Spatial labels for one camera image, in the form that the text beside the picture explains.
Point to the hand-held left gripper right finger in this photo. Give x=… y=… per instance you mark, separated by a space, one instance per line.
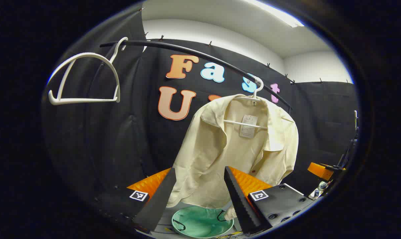
x=240 y=202

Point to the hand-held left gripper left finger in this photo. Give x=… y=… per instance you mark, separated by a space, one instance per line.
x=157 y=202

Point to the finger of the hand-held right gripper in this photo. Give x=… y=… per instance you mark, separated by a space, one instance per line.
x=320 y=171

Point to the green laundry hamper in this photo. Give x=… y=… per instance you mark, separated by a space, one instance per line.
x=200 y=223

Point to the cream shirt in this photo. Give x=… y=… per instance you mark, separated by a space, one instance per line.
x=207 y=156

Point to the white plastic hanger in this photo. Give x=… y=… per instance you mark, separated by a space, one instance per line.
x=243 y=124
x=84 y=100

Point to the black clothes rack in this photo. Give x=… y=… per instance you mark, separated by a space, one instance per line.
x=134 y=42

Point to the black backdrop cloth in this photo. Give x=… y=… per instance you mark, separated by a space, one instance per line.
x=120 y=132

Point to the ceiling light panel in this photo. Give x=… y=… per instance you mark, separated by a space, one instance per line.
x=280 y=15

